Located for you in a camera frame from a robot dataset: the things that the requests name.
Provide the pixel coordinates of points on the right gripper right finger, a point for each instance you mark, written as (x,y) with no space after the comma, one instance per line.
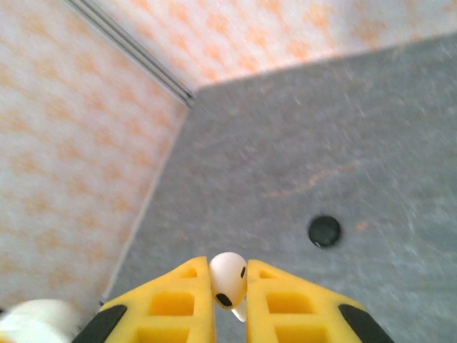
(314,311)

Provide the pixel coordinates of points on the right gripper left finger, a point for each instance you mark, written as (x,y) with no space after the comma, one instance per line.
(143,296)

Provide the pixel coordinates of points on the black round earbud case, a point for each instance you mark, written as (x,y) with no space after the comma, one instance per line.
(325,230)

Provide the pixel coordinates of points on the white earbud charging case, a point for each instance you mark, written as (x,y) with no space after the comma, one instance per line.
(35,321)

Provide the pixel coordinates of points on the aluminium frame post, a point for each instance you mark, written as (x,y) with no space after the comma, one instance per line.
(135,53)

